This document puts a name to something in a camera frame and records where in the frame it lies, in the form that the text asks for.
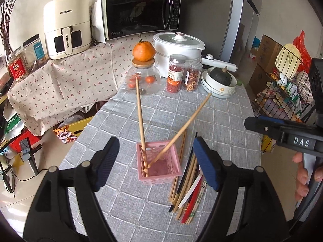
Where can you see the clear container black lid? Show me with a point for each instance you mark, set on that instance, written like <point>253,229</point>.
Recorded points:
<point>37,51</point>

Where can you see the grey refrigerator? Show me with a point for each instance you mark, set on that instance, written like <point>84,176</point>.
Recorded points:
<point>239,17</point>

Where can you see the large orange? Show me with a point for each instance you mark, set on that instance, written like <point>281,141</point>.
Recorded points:
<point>143,51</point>

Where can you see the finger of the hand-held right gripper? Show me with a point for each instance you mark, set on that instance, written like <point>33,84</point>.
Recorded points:
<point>260,128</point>
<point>271,119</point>

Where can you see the red plastic bag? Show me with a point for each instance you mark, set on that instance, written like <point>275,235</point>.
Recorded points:
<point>304,48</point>

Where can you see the white electric cooker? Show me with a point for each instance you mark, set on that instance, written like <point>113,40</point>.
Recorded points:
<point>176,48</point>

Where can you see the small orange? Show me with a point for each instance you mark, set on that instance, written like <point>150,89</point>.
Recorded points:
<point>150,80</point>

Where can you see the yellow cartoon print box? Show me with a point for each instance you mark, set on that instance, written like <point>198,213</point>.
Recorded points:
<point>75,128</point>

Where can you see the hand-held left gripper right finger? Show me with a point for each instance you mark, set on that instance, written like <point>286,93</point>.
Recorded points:
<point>205,163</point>

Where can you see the yellow packet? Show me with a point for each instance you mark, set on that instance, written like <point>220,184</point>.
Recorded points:
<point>267,143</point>

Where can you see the black microwave oven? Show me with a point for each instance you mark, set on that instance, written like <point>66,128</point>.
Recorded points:
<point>136,10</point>

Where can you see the pink plastic basket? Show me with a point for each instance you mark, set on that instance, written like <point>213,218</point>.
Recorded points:
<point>162,174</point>

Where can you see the jar of red berries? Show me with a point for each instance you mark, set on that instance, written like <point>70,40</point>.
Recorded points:
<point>174,78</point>

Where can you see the cherry print cloth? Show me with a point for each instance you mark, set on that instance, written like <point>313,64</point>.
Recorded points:
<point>75,80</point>

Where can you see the dark green squash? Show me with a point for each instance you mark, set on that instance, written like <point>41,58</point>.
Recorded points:
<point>220,77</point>

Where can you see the jar of dried rings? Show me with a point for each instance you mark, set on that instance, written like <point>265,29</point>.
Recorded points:
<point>192,79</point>

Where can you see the pile of chopsticks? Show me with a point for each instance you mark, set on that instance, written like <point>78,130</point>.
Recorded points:
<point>188,179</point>

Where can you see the cream air fryer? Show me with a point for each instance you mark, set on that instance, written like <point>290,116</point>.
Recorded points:
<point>65,17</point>

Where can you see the wooden chopstick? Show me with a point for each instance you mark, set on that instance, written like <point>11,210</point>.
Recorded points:
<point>191,118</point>
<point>140,116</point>

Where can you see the green printed bag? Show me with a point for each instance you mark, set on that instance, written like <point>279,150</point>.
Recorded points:
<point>14,127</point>

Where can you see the grey checked tablecloth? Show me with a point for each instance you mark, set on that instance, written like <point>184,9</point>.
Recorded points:
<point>222,116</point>

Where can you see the clear jar red label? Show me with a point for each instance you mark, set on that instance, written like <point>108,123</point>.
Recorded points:
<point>19,65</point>

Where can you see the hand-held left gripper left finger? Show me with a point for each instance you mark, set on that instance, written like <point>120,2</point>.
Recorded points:
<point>107,161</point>

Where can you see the cardboard box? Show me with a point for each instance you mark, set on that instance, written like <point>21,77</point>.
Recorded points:
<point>257,80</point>
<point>267,53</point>

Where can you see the napa cabbage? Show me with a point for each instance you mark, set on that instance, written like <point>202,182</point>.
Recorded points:
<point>287,60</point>

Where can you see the dried twigs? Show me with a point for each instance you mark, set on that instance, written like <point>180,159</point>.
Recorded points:
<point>6,22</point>

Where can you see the person's right hand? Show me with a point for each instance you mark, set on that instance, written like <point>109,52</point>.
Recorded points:
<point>301,179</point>

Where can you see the white plastic spoon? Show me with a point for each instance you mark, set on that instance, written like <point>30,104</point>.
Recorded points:
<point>192,191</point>

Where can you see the glass jar wooden lid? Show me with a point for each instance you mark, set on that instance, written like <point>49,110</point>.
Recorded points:
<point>152,69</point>

